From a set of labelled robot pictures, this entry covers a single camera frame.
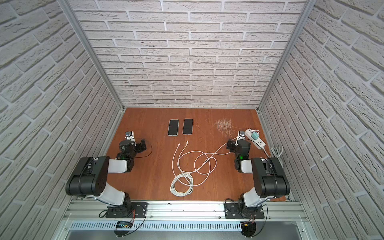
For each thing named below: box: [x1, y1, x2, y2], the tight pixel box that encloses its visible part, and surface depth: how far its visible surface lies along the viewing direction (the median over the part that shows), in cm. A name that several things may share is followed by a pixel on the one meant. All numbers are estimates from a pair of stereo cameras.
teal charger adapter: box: [251, 131, 260, 141], surface depth 97 cm
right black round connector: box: [241, 221, 257, 238], surface depth 72 cm
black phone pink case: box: [182, 118, 194, 136], surface depth 109 cm
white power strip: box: [245, 128, 266, 150], surface depth 99 cm
